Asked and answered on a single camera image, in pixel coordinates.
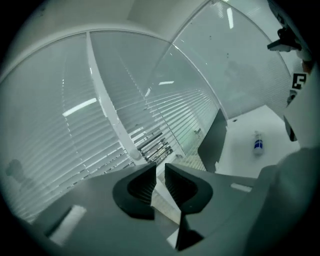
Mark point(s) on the black desk divider panel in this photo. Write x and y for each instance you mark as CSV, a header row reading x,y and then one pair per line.
x,y
213,140

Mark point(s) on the person's right forearm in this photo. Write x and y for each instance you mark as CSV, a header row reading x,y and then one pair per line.
x,y
307,67

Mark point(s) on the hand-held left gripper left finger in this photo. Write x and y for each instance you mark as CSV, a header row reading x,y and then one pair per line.
x,y
135,192

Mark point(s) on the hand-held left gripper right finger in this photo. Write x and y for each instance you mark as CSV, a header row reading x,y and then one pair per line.
x,y
190,192

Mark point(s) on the white window frame post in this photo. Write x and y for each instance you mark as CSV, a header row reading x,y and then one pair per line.
x,y
105,100

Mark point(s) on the black head-mounted camera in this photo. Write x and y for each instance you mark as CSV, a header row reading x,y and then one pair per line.
x,y
282,42

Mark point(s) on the blue label pump bottle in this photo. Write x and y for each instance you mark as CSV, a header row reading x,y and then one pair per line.
x,y
258,145

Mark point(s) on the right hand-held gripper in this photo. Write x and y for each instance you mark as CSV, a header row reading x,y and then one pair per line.
x,y
298,81

